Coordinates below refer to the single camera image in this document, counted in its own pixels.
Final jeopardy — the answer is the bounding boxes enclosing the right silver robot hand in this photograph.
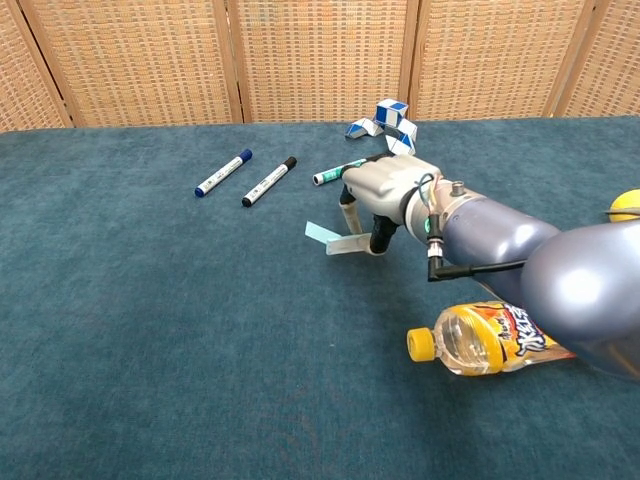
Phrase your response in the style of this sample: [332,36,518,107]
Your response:
[340,154,444,257]

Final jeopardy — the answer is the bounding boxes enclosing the green labelled black capped marker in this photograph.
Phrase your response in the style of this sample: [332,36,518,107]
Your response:
[312,154,387,187]

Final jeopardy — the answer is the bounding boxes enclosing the blue white snake puzzle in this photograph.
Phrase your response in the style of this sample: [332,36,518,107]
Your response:
[344,98,419,158]

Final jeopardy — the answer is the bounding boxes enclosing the black capped whiteboard marker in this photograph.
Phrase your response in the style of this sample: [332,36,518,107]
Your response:
[241,155,299,209]

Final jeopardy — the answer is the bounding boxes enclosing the woven rattan folding screen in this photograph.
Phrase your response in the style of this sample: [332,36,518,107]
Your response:
[0,0,640,134]

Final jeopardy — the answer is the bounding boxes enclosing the blue capped whiteboard marker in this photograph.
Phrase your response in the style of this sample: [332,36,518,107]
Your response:
[194,147,254,199]

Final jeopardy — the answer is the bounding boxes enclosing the orange iced tea bottle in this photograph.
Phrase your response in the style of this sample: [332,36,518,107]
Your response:
[405,299,577,378]

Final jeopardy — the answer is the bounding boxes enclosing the yellow foam ball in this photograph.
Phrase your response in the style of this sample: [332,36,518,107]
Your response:
[608,188,640,223]

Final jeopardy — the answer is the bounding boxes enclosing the teal blue table cloth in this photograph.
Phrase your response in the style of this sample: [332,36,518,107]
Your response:
[0,115,640,480]

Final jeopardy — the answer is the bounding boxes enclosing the coloured right wrist wires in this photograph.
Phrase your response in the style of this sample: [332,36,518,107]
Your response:
[416,171,445,219]

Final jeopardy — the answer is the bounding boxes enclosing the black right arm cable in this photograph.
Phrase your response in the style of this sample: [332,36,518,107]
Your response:
[426,213,527,283]

